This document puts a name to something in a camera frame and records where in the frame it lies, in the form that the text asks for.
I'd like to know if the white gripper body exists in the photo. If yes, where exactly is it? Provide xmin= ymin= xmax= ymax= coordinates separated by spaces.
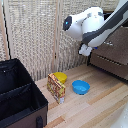
xmin=78 ymin=43 xmax=94 ymax=57

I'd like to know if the dark wooden drawer cabinet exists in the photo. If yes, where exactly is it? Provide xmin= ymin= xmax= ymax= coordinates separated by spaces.
xmin=87 ymin=9 xmax=128 ymax=83

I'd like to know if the yellow bowl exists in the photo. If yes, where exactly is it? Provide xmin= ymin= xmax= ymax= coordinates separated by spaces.
xmin=52 ymin=71 xmax=68 ymax=85

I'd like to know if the blue bowl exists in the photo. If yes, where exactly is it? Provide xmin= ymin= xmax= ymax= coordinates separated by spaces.
xmin=71 ymin=79 xmax=91 ymax=96

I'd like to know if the yellow red snack box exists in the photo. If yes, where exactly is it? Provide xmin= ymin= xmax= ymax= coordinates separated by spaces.
xmin=46 ymin=73 xmax=67 ymax=105

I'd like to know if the beige woven folding screen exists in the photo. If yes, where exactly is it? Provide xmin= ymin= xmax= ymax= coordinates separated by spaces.
xmin=0 ymin=0 xmax=128 ymax=83

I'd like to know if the black fabric storage box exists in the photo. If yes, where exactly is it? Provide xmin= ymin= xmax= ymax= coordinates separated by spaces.
xmin=0 ymin=58 xmax=50 ymax=128

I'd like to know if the black strap handle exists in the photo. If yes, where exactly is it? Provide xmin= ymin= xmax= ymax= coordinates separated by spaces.
xmin=35 ymin=115 xmax=45 ymax=128

